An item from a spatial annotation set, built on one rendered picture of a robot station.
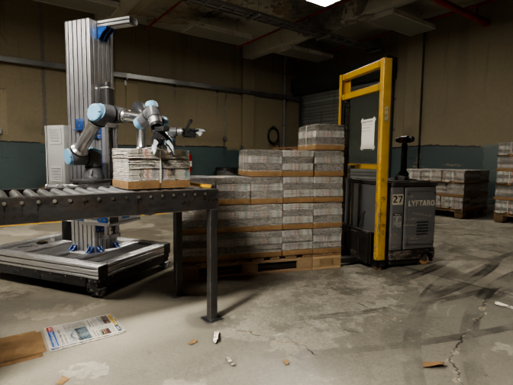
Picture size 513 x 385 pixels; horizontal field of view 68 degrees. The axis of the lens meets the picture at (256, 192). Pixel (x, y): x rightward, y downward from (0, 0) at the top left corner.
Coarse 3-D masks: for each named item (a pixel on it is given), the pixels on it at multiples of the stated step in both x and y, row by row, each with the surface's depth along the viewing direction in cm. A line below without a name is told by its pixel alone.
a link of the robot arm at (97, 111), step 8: (96, 104) 241; (104, 104) 246; (88, 112) 243; (96, 112) 240; (104, 112) 242; (112, 112) 247; (96, 120) 241; (104, 120) 245; (112, 120) 249; (88, 128) 249; (96, 128) 249; (80, 136) 254; (88, 136) 252; (80, 144) 256; (88, 144) 257; (64, 152) 261; (72, 152) 258; (80, 152) 259; (88, 152) 266; (64, 160) 263; (72, 160) 259; (80, 160) 263; (88, 160) 269
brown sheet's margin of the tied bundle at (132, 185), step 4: (112, 180) 229; (116, 180) 222; (120, 180) 216; (112, 184) 229; (116, 184) 223; (120, 184) 217; (124, 184) 211; (128, 184) 207; (132, 184) 208; (136, 184) 209; (140, 184) 211; (144, 184) 212; (148, 184) 213; (152, 184) 215; (124, 188) 211; (128, 188) 207; (132, 188) 208; (136, 188) 209; (140, 188) 211; (144, 188) 212; (148, 188) 214; (152, 188) 215
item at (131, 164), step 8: (112, 152) 227; (120, 152) 215; (128, 152) 205; (136, 152) 208; (144, 152) 211; (152, 152) 213; (120, 160) 217; (128, 160) 206; (136, 160) 209; (144, 160) 214; (152, 160) 214; (120, 168) 218; (128, 168) 207; (136, 168) 209; (144, 168) 212; (152, 168) 214; (120, 176) 220; (128, 176) 207; (136, 176) 210; (144, 176) 212; (152, 176) 215
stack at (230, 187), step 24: (240, 192) 312; (264, 192) 318; (288, 192) 325; (312, 192) 332; (192, 216) 301; (240, 216) 313; (264, 216) 320; (288, 216) 326; (312, 216) 333; (192, 240) 304; (240, 240) 316; (264, 240) 321; (288, 240) 328; (192, 264) 318; (240, 264) 317
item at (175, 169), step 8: (168, 152) 219; (176, 152) 222; (184, 152) 225; (168, 160) 220; (176, 160) 223; (184, 160) 226; (168, 168) 220; (176, 168) 223; (184, 168) 226; (168, 176) 221; (176, 176) 224; (184, 176) 227
